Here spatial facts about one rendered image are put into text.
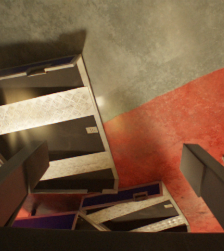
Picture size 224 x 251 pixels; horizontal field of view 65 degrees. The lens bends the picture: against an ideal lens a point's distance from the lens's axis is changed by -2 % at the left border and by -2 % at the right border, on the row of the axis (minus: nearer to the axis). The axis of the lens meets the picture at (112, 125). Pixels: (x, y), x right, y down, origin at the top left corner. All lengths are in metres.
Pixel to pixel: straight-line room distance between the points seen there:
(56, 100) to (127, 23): 0.54
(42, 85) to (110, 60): 0.41
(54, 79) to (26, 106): 0.23
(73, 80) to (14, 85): 0.35
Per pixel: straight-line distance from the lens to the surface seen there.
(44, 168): 0.17
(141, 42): 0.88
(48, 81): 1.05
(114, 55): 0.90
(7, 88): 1.20
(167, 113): 1.06
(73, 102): 1.04
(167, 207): 1.91
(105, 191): 1.50
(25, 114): 1.15
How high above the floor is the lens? 0.85
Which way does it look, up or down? 49 degrees down
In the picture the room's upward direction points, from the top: 168 degrees counter-clockwise
